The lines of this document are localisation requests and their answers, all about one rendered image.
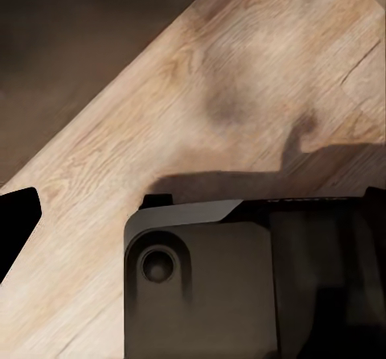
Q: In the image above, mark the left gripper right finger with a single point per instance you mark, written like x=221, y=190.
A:
x=373, y=212

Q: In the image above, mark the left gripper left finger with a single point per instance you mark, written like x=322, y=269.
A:
x=20, y=212

